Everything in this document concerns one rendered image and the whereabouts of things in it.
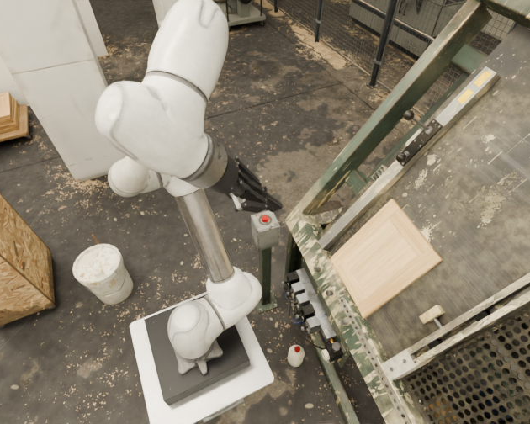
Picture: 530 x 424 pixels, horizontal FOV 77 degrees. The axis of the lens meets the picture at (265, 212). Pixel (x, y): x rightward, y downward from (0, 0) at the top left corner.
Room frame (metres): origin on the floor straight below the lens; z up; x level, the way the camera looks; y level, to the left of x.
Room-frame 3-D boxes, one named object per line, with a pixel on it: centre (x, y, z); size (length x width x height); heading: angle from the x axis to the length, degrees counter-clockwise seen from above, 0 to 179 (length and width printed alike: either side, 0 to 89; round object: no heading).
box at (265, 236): (1.05, 0.00, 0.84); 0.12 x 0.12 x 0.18; 19
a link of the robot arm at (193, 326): (0.48, 0.28, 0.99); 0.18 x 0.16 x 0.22; 128
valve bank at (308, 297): (0.66, -0.21, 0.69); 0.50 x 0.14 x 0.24; 19
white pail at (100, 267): (1.15, 1.10, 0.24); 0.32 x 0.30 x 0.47; 25
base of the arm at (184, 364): (0.45, 0.28, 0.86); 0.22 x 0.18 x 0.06; 26
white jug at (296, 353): (0.65, -0.19, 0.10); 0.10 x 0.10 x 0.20
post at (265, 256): (1.05, 0.00, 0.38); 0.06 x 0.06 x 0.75; 19
